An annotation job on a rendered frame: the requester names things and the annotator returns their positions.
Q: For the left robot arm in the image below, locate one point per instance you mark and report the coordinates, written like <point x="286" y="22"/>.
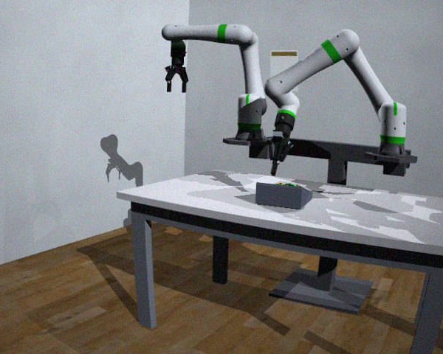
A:
<point x="343" y="45"/>

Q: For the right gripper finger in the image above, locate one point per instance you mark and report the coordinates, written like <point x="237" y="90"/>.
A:
<point x="184" y="78"/>
<point x="170" y="76"/>

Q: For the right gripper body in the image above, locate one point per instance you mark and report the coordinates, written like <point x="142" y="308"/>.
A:
<point x="177" y="62"/>

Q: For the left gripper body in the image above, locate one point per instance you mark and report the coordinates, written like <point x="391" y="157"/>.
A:
<point x="285" y="128"/>

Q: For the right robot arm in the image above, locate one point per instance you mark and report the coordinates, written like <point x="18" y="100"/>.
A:
<point x="249" y="104"/>

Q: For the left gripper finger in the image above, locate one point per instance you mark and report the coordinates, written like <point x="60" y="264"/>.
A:
<point x="280" y="157"/>
<point x="269" y="142"/>

